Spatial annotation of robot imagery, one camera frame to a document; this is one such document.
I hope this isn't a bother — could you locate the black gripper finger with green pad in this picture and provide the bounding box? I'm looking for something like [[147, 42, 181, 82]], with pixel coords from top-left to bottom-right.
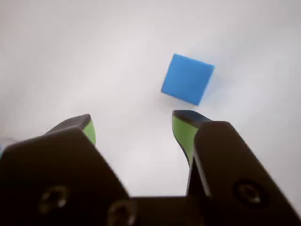
[[172, 110, 301, 226], [0, 114, 136, 226]]

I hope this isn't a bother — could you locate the blue cube block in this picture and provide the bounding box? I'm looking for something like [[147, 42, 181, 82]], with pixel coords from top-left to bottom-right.
[[160, 53, 216, 106]]

